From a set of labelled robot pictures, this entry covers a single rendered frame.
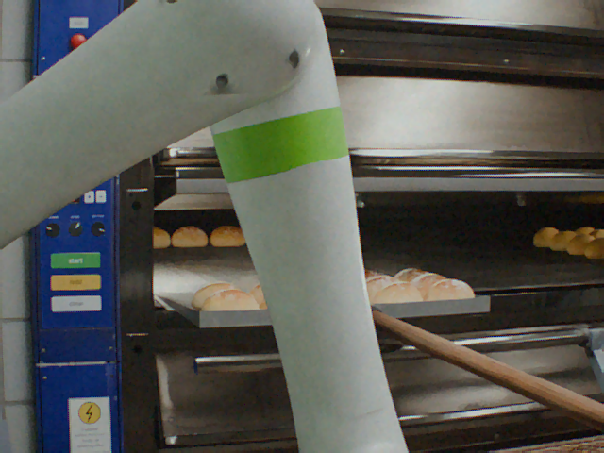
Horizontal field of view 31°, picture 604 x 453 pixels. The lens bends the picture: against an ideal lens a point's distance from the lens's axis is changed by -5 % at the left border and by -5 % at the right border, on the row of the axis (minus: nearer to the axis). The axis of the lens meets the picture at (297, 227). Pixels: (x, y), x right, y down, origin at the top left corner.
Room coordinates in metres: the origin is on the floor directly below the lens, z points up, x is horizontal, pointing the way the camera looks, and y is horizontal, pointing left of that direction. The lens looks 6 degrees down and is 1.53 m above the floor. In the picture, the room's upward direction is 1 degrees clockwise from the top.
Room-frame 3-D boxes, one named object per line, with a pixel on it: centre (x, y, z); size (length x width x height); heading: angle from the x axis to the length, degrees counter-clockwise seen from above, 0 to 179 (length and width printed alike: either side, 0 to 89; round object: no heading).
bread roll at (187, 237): (3.01, 0.28, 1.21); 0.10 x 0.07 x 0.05; 110
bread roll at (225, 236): (3.05, 0.18, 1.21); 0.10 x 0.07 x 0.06; 111
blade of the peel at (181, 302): (2.12, -0.04, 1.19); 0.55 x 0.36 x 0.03; 110
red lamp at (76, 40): (1.92, 0.38, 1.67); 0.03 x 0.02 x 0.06; 110
